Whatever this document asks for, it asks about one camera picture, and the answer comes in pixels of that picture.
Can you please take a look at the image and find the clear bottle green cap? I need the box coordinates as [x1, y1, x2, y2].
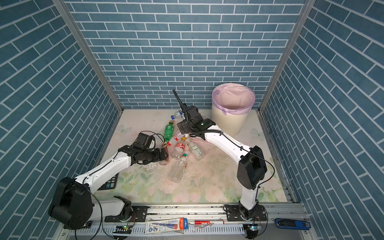
[169, 151, 190, 183]

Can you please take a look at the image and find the white bin with pink liner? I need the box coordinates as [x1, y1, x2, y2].
[212, 83, 256, 137]

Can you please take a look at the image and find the white glue tube package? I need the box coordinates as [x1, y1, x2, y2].
[145, 218, 189, 234]

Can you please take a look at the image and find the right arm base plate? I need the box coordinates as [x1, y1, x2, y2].
[223, 204, 268, 222]

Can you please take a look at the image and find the blue label water bottle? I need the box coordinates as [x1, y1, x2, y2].
[171, 110, 184, 120]

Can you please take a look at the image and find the clear bottle green label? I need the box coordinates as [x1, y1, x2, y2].
[185, 138, 205, 160]

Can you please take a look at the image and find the red label cola bottle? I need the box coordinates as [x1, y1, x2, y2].
[172, 137, 186, 159]

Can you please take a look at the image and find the black calculator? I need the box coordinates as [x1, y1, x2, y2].
[98, 174, 119, 191]

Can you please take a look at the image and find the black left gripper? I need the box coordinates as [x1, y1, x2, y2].
[142, 146, 170, 164]

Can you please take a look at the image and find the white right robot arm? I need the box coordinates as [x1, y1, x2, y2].
[178, 104, 267, 211]

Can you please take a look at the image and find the white slotted cable duct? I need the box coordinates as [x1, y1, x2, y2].
[67, 224, 245, 237]

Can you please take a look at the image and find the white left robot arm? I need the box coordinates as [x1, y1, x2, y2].
[48, 144, 169, 230]

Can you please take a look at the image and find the brown coffee drink bottle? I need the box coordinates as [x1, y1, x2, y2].
[159, 143, 169, 166]

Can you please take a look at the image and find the green soda bottle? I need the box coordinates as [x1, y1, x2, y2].
[164, 121, 174, 142]

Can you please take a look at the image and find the blue black device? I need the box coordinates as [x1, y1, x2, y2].
[275, 218, 311, 231]

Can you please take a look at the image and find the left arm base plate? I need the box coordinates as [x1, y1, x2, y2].
[104, 206, 148, 223]

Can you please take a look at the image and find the red handled tool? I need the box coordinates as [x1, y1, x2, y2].
[192, 221, 225, 227]

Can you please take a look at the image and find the clear bottle red cap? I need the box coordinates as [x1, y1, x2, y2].
[167, 130, 183, 146]

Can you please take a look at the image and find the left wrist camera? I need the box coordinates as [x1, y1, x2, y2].
[133, 133, 154, 149]

